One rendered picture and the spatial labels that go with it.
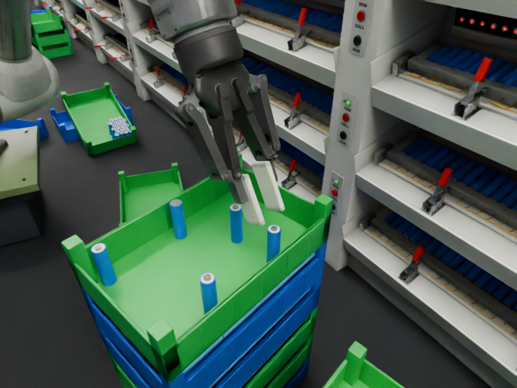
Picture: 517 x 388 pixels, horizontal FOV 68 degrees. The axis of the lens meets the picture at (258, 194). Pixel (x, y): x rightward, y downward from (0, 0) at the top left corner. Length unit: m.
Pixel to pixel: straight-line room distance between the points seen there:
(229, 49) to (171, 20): 0.07
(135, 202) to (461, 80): 1.02
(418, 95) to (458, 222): 0.25
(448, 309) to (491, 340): 0.09
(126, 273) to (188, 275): 0.09
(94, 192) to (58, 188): 0.14
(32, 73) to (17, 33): 0.12
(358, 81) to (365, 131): 0.10
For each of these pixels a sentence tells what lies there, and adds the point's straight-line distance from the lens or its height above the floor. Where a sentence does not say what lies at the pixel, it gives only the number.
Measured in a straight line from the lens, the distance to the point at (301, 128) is 1.04.
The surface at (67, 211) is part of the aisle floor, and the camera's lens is 1.42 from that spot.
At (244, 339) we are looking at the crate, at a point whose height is 0.35.
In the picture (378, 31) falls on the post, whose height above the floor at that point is 0.63.
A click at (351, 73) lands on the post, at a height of 0.54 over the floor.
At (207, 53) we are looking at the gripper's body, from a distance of 0.44.
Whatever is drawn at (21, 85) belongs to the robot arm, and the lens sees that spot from 1.26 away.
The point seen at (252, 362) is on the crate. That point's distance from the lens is 0.62.
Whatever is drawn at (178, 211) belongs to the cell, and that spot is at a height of 0.46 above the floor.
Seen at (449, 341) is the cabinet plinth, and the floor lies 0.03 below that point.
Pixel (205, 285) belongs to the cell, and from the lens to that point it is 0.46.
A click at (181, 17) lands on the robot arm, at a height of 0.72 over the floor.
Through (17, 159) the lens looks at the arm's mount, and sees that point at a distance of 1.31.
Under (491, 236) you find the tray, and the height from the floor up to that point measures 0.34.
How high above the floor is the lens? 0.81
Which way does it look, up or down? 37 degrees down
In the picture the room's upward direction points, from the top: straight up
